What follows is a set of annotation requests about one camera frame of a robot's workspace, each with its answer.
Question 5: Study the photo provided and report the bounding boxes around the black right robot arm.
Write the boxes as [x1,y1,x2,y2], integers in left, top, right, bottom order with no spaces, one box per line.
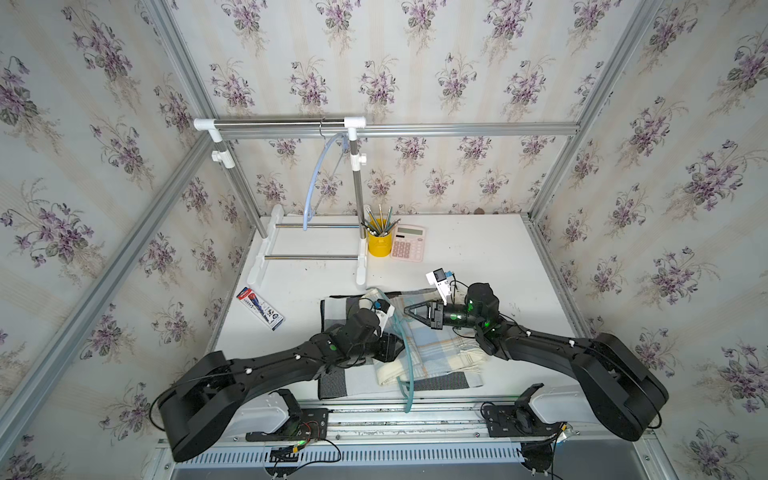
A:
[404,283,669,441]

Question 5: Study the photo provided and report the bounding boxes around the red blue white packet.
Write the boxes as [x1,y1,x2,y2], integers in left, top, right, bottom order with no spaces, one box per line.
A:
[236,287,285,331]

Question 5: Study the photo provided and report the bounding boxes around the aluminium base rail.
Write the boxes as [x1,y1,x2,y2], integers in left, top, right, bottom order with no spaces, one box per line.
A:
[142,402,676,479]

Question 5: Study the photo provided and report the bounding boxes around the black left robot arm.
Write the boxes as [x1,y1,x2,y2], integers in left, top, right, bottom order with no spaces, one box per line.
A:
[155,309,405,463]

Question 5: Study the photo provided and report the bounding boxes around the yellow pencil cup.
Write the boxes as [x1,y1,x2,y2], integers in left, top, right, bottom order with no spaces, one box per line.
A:
[367,230,393,258]

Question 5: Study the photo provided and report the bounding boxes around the pink calculator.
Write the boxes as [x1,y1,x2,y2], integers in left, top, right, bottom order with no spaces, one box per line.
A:
[390,224,426,263]

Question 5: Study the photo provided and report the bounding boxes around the bundle of pencils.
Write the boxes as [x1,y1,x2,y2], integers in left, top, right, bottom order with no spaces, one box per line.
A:
[360,205,400,238]

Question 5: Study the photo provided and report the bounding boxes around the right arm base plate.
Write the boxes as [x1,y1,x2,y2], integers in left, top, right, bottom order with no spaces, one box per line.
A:
[479,383,564,439]

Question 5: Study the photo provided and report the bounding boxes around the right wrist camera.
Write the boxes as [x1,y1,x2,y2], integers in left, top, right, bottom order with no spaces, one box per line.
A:
[426,268,458,305]

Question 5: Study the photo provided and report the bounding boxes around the light blue plastic hanger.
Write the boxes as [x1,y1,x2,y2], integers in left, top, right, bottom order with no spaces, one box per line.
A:
[301,134,349,231]

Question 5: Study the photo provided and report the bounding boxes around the white metal clothes rack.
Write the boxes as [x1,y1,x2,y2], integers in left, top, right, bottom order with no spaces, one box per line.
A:
[193,116,368,288]

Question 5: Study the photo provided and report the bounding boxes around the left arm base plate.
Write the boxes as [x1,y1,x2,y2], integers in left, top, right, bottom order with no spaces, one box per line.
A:
[245,389,330,442]

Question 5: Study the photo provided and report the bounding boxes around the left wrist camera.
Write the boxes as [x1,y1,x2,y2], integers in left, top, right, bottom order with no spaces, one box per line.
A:
[358,296,396,330]

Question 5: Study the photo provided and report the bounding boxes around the blue cream plaid scarf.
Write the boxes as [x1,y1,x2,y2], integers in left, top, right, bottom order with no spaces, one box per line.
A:
[363,288,488,388]

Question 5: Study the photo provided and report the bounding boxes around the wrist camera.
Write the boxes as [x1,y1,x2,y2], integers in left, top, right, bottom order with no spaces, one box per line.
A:
[358,296,396,330]
[426,268,458,305]

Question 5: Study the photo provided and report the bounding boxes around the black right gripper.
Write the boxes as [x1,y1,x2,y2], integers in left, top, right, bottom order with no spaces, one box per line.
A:
[403,298,484,334]

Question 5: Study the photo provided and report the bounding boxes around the teal plastic hanger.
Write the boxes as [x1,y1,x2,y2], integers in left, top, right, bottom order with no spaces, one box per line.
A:
[372,288,415,414]

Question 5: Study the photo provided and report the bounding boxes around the black white checkered scarf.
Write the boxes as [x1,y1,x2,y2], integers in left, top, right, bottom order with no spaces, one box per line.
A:
[318,291,469,400]

